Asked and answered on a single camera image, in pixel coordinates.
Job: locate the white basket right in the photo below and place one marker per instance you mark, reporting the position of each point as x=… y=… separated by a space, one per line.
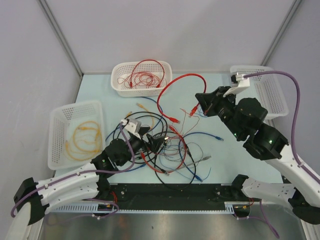
x=267 y=90

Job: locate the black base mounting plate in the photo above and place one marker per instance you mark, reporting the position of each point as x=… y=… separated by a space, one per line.
x=157 y=196

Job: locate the white basket left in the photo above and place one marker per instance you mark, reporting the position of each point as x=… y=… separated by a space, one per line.
x=76 y=134

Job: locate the white basket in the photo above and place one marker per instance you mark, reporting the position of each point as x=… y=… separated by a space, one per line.
x=145 y=78
x=267 y=90
x=76 y=134

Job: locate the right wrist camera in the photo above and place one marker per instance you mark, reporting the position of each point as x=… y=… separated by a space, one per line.
x=239 y=83

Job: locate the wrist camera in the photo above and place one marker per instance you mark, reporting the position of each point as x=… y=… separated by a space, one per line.
x=239 y=83
x=132 y=126

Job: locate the white slotted cable duct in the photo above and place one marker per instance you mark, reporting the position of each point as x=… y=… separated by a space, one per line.
x=102 y=208

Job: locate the white basket top centre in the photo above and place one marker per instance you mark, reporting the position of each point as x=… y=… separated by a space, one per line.
x=145 y=78

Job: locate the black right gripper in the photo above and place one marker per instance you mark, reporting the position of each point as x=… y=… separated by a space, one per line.
x=208 y=102

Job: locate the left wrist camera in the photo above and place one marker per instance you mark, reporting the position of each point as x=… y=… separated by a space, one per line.
x=132 y=126

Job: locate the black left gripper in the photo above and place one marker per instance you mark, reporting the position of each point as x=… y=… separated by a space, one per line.
x=154 y=142

